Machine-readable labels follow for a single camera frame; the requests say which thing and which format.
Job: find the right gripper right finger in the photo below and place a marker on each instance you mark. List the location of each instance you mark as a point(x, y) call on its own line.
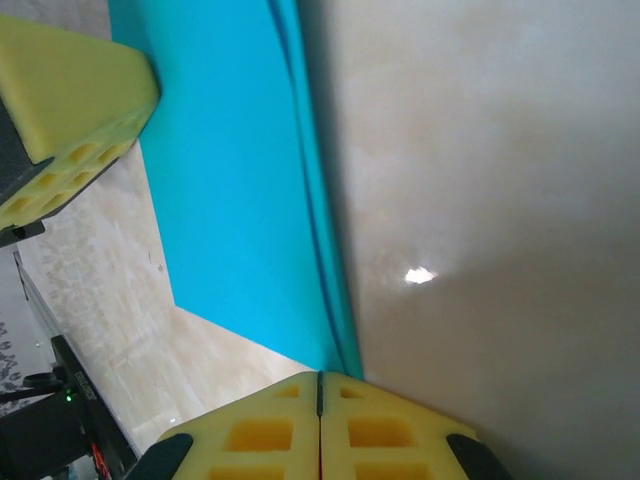
point(380, 435)

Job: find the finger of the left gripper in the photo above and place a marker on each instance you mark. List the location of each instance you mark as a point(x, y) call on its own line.
point(50, 192)
point(75, 90)

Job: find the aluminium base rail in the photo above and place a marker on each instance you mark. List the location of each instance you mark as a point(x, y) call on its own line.
point(37, 305)

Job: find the blue square paper sheet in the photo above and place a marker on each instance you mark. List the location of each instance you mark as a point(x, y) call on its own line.
point(225, 175)

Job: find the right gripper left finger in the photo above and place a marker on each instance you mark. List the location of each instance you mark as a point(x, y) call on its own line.
point(260, 435)

